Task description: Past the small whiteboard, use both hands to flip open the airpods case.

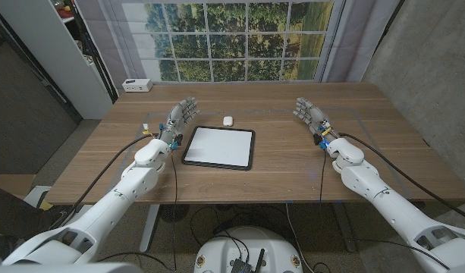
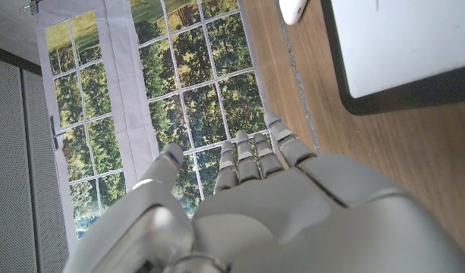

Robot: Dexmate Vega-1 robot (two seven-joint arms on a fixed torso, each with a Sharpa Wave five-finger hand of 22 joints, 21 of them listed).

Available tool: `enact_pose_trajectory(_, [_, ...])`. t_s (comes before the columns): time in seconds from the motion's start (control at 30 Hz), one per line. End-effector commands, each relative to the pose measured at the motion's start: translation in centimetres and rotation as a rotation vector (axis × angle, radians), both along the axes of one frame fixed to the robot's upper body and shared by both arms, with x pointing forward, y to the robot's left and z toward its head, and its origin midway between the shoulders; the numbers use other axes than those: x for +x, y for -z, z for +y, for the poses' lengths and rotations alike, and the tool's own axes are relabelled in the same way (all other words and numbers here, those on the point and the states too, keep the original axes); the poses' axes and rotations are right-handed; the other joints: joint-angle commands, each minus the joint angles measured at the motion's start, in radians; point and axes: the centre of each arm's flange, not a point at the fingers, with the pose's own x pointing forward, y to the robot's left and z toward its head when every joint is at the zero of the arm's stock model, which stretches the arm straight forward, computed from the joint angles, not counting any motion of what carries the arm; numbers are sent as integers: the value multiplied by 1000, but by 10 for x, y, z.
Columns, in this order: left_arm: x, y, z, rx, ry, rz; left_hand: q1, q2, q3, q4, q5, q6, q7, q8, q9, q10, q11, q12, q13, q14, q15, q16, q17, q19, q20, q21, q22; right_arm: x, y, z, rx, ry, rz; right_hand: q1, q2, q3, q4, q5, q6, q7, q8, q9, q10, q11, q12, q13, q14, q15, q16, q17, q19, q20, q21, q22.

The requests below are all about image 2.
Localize white airpods case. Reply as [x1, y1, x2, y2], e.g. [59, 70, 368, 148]
[278, 0, 309, 26]

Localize printed window backdrop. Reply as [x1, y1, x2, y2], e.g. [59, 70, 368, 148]
[34, 0, 278, 251]

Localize grey tape strip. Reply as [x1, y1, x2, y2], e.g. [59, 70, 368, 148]
[273, 0, 321, 155]

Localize small black-framed whiteboard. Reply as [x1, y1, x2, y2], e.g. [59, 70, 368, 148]
[320, 0, 465, 116]

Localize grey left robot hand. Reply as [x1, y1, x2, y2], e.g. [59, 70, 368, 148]
[63, 111, 465, 273]

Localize metal backdrop clip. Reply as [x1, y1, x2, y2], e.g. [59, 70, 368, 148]
[21, 0, 42, 16]

